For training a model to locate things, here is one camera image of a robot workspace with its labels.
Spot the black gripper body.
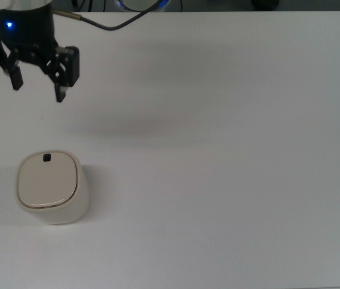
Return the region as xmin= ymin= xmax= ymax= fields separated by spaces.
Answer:
xmin=0 ymin=8 xmax=61 ymax=66

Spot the small cream trash can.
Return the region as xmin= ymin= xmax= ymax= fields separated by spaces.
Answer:
xmin=13 ymin=149 xmax=90 ymax=226

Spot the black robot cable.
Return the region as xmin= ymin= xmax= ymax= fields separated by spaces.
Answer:
xmin=51 ymin=0 xmax=166 ymax=31

